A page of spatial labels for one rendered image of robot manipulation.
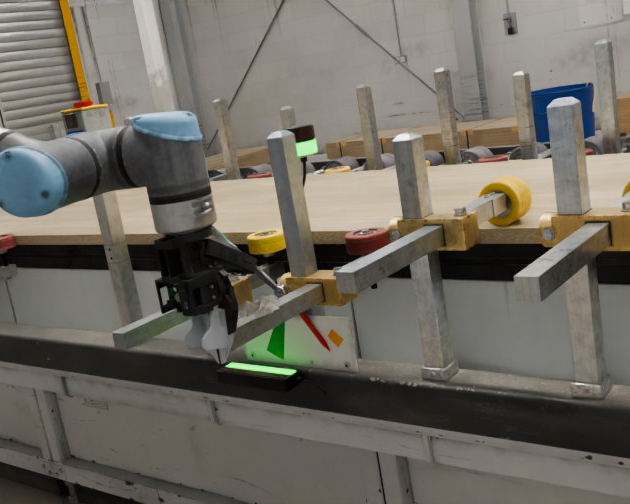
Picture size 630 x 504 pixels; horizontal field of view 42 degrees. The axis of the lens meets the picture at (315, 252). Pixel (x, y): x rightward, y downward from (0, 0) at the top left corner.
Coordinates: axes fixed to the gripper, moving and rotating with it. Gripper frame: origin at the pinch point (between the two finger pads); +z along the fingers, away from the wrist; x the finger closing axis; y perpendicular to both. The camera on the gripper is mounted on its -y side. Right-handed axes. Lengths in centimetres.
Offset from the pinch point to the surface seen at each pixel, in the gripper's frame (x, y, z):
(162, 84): -135, -123, -43
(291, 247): -4.5, -25.1, -9.7
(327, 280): 2.8, -24.4, -4.1
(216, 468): -65, -50, 57
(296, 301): 1.4, -17.1, -2.7
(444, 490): 3, -50, 50
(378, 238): 3.6, -40.3, -7.2
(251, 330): 1.4, -5.4, -1.8
